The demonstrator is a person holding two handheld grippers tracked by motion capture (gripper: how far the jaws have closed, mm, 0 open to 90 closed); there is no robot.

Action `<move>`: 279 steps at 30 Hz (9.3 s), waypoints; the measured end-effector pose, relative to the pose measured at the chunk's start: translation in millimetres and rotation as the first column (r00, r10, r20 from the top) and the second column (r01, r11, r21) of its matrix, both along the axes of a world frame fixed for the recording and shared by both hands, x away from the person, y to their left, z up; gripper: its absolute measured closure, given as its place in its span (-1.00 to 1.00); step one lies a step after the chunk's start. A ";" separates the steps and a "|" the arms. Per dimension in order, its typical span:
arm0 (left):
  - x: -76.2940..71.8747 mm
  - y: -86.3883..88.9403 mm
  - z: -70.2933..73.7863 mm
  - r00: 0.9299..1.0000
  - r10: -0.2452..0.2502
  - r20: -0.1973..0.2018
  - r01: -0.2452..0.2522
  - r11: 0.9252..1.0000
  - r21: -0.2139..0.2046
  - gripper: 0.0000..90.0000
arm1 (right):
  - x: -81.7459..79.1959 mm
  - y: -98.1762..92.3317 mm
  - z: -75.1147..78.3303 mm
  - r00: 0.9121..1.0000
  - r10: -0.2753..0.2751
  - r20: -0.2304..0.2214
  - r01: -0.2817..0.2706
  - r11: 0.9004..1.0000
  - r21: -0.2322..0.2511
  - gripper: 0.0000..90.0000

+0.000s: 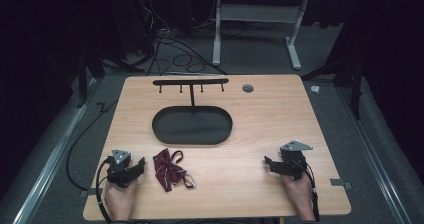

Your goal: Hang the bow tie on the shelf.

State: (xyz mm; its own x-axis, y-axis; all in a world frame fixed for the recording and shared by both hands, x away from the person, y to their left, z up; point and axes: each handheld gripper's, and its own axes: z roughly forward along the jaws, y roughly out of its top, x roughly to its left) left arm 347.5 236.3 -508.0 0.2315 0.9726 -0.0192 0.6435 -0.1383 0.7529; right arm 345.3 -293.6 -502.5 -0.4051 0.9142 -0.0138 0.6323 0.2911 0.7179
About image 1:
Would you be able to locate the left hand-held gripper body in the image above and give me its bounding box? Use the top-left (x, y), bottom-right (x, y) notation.
top-left (106, 148), bottom-right (139, 189)

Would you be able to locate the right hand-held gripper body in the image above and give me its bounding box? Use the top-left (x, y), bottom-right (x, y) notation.
top-left (279, 140), bottom-right (314, 182)

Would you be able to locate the dark red striped bow tie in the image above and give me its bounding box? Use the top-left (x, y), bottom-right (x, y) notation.
top-left (152, 147), bottom-right (198, 193)

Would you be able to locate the black hook rack with tray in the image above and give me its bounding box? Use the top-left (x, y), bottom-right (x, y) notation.
top-left (151, 77), bottom-right (234, 146)

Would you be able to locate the person's left hand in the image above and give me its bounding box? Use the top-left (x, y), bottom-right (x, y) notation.
top-left (104, 178), bottom-right (138, 218)

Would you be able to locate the person's right hand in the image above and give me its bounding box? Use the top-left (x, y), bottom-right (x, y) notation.
top-left (280, 172), bottom-right (316, 220)

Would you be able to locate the grey tape strip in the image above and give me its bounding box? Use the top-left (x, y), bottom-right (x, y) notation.
top-left (79, 187), bottom-right (100, 199)
top-left (329, 178), bottom-right (353, 191)

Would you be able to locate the black metal stand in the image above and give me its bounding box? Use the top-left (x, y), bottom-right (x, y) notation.
top-left (75, 47), bottom-right (145, 109)
top-left (300, 55), bottom-right (364, 121)

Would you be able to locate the left hand-held gripper cable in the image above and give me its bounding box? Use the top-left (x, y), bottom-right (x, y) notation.
top-left (95, 156), bottom-right (115, 224)

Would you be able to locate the hand-held gripper cable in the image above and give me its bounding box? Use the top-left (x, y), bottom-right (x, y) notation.
top-left (290, 159), bottom-right (322, 222)
top-left (95, 156), bottom-right (115, 224)

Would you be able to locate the right hand-held gripper cable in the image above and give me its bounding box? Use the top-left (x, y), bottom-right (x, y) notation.
top-left (290, 159), bottom-right (322, 222)

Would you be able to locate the black cable on floor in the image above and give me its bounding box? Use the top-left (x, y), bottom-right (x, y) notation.
top-left (65, 99), bottom-right (119, 192)

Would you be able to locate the silver floor rail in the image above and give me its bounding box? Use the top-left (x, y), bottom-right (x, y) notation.
top-left (335, 83), bottom-right (420, 224)
top-left (12, 78), bottom-right (100, 224)

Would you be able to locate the tangle of cables on floor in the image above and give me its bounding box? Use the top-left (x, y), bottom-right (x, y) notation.
top-left (134, 0), bottom-right (229, 77)

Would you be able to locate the white metal desk frame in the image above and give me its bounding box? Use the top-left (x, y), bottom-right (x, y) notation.
top-left (211, 0), bottom-right (310, 71)

